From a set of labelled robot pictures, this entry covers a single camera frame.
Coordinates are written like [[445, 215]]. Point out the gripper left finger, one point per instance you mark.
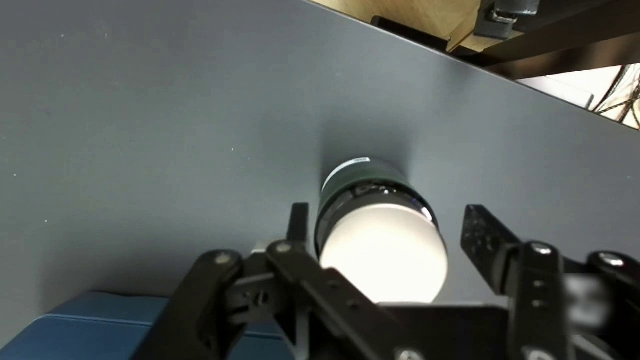
[[300, 280]]

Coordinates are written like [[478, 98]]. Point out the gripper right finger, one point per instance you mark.
[[537, 290]]

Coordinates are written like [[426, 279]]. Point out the dark bottle with white cap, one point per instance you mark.
[[382, 235]]

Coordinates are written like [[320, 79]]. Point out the blue box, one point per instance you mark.
[[100, 330]]

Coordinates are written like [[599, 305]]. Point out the wooden board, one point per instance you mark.
[[425, 17]]

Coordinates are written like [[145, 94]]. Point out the black frame with caster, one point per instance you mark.
[[525, 35]]

